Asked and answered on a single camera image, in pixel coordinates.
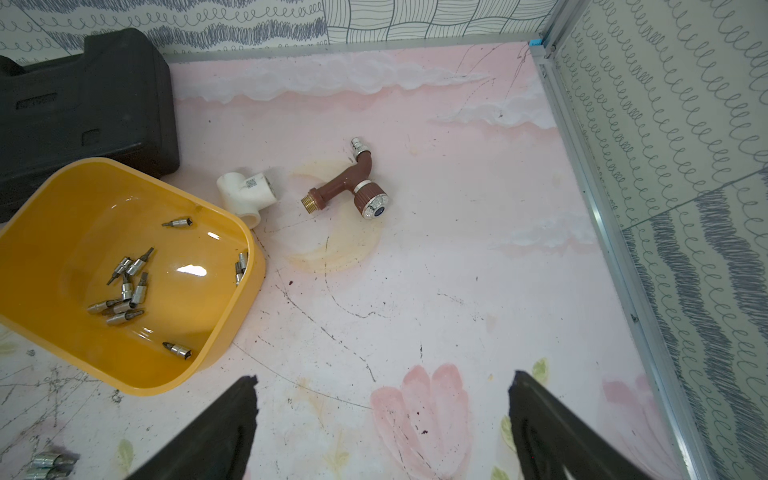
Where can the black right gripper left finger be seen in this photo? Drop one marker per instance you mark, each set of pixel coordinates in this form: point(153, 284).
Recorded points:
point(216, 445)

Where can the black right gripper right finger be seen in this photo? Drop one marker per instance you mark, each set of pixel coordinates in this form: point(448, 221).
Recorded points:
point(553, 443)

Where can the single metal bit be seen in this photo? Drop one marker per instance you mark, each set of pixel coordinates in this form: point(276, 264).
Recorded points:
point(178, 350)

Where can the yellow plastic storage box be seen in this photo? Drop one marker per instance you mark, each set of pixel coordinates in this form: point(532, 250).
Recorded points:
point(60, 248)

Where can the pile of metal bits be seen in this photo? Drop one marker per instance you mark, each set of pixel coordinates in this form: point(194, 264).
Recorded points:
point(51, 466)

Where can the white pipe tee fitting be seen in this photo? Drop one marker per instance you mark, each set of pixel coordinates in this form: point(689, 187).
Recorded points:
point(246, 197)

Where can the brown water tap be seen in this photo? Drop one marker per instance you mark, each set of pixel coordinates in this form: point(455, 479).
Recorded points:
point(369, 198)

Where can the black plastic tool case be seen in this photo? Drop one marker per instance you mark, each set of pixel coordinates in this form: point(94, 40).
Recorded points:
point(113, 100)

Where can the aluminium corner frame post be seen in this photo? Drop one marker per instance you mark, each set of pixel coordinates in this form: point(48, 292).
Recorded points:
point(647, 335)

